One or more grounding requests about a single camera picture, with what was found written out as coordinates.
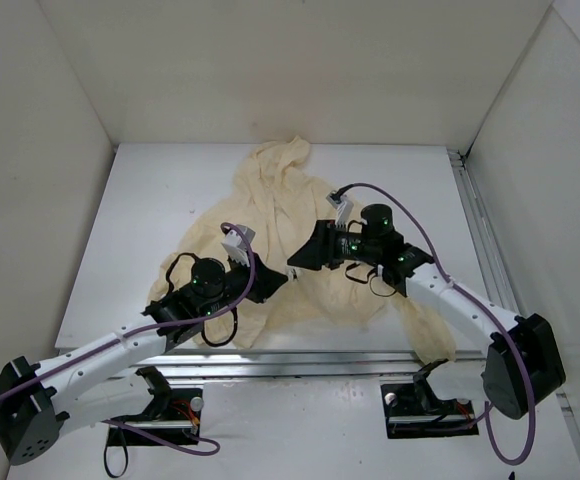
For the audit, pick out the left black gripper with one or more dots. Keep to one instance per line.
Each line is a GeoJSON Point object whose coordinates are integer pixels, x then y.
{"type": "Point", "coordinates": [252, 278]}

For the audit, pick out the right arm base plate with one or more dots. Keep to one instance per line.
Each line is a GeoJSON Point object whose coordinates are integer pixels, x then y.
{"type": "Point", "coordinates": [412, 411]}

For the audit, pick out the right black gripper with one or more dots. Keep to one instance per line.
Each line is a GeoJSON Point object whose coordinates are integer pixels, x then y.
{"type": "Point", "coordinates": [326, 245]}

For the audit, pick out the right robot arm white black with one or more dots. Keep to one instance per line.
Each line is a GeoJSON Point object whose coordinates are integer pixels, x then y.
{"type": "Point", "coordinates": [522, 362]}

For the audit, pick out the aluminium front rail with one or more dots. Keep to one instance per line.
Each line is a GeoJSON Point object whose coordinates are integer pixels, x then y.
{"type": "Point", "coordinates": [200, 367]}

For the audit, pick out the cream yellow hooded jacket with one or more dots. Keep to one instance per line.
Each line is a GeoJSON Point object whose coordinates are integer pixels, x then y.
{"type": "Point", "coordinates": [279, 190]}

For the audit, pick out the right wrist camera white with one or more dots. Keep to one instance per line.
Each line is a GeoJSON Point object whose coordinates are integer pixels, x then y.
{"type": "Point", "coordinates": [343, 206]}

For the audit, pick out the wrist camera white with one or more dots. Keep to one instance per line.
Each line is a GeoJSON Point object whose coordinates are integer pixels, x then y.
{"type": "Point", "coordinates": [235, 246]}
{"type": "Point", "coordinates": [343, 206]}

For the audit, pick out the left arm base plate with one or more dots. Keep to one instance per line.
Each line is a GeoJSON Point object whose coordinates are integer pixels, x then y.
{"type": "Point", "coordinates": [173, 413]}

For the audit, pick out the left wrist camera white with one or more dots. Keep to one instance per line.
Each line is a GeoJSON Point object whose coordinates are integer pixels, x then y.
{"type": "Point", "coordinates": [235, 246]}

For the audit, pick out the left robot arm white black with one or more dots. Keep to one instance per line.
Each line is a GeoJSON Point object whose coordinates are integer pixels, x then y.
{"type": "Point", "coordinates": [42, 402]}

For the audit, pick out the aluminium side rail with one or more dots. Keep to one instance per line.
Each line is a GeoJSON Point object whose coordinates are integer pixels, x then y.
{"type": "Point", "coordinates": [493, 269]}

